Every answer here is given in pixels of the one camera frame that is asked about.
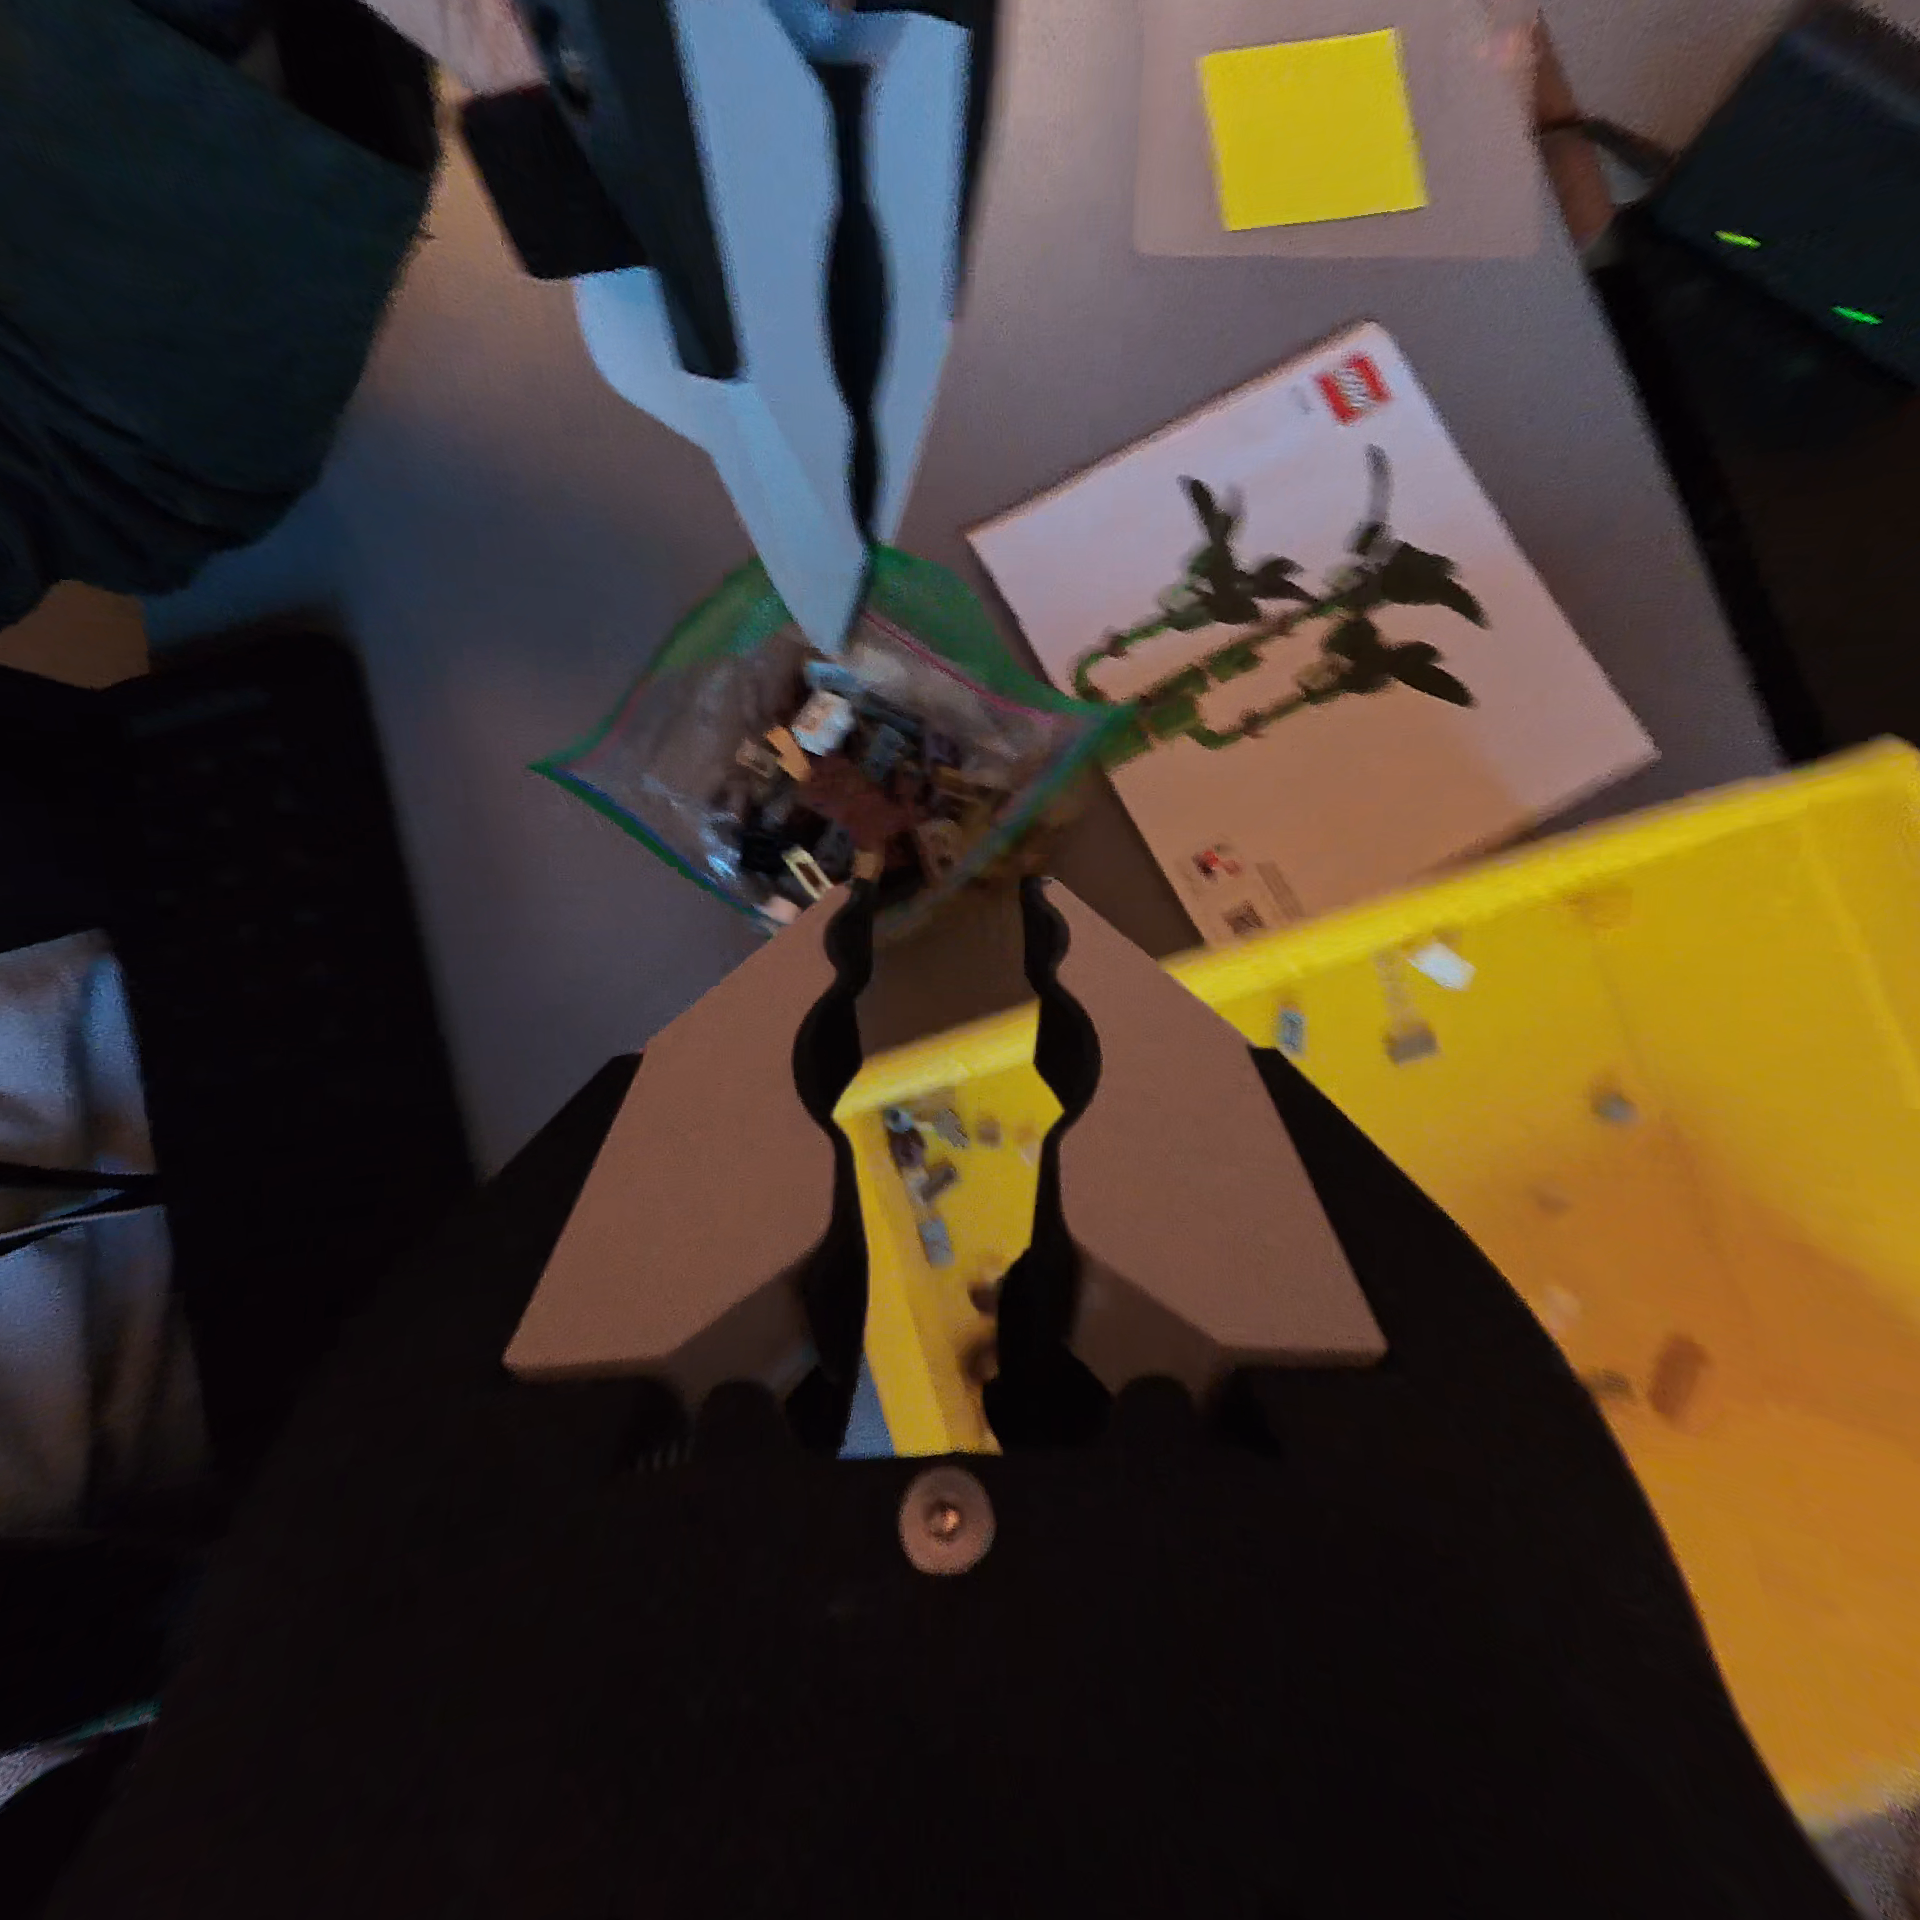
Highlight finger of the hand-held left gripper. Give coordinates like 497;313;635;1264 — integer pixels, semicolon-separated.
838;9;981;549
577;0;881;658

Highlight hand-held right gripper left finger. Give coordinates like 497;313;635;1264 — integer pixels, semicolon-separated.
499;881;881;1453

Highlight toy instruction booklet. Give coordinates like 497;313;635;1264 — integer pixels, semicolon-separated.
964;323;1667;954

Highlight black device with green lights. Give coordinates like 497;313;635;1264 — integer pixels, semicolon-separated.
1642;21;1920;399

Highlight small toy bricks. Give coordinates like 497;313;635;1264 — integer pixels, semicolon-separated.
875;1095;1714;1428

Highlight pile of mixed toy bricks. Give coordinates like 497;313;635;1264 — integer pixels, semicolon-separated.
710;654;1049;920

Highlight grey desk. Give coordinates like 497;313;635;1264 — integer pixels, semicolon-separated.
143;0;1791;1188

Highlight person's left forearm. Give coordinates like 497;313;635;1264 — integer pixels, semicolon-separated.
0;0;444;628

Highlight person's pale garment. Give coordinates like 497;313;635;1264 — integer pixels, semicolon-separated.
0;928;207;1540

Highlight dark power cable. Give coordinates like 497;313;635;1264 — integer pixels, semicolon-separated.
1535;103;1671;170

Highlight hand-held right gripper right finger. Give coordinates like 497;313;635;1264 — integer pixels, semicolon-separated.
986;874;1387;1453

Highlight clear plastic sheet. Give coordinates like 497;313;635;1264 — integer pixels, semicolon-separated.
1125;0;1548;260

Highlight yellow plastic bin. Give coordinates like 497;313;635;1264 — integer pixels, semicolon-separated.
834;735;1920;1848

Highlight yellow sticky note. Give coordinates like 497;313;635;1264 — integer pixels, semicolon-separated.
1199;28;1431;236

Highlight clear zip bag green seal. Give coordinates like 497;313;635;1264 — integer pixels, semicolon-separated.
527;543;1141;942

